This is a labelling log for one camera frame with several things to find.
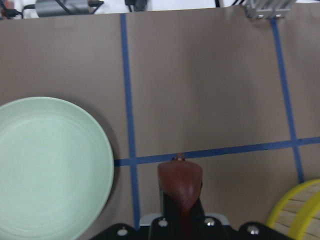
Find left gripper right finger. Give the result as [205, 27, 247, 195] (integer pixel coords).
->
[189, 198, 205, 222]

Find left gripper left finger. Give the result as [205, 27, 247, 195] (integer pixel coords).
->
[159, 187, 180, 225]

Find brown steamed bun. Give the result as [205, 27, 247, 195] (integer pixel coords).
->
[157, 153, 203, 240]

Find yellow steamer layer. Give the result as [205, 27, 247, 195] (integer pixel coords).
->
[266, 179, 320, 240]

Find light green plate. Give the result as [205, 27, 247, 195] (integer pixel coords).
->
[0, 97, 114, 240]

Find aluminium frame post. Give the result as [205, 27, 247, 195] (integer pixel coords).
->
[241, 0, 296, 19]

